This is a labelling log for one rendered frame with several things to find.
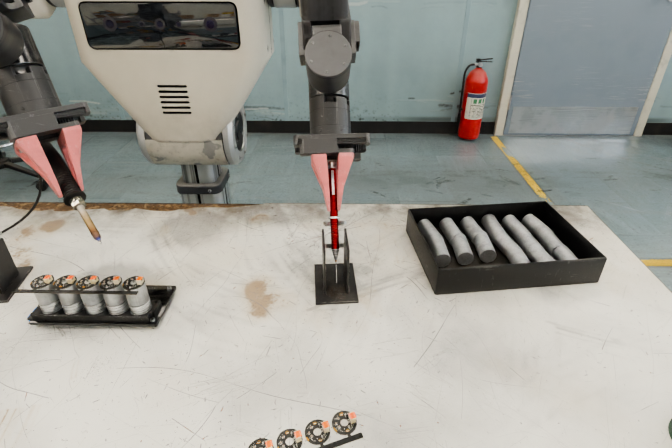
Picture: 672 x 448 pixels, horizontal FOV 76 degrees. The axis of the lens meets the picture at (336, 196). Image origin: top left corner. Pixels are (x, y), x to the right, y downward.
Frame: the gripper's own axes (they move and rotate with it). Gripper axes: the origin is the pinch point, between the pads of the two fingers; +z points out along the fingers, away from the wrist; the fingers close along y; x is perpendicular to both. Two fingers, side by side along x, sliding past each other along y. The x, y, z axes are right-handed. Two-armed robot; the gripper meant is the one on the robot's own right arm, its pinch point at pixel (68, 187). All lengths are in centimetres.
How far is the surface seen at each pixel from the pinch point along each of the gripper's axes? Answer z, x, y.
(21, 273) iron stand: 8.4, 16.1, -7.7
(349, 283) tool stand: 24.9, -13.9, 25.2
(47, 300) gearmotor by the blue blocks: 12.0, 1.9, -6.6
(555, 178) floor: 70, 59, 243
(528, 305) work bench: 34, -31, 40
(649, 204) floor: 93, 18, 249
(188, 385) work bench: 25.0, -13.1, 1.2
